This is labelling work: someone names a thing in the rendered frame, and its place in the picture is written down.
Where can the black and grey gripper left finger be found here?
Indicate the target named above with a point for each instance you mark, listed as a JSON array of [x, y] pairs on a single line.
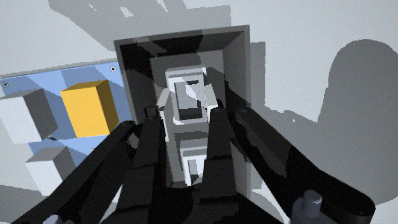
[[85, 195]]

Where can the yellow block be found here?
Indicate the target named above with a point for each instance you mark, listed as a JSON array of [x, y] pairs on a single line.
[[91, 108]]

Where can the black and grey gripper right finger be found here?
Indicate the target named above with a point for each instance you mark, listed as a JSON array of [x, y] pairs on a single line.
[[306, 194]]

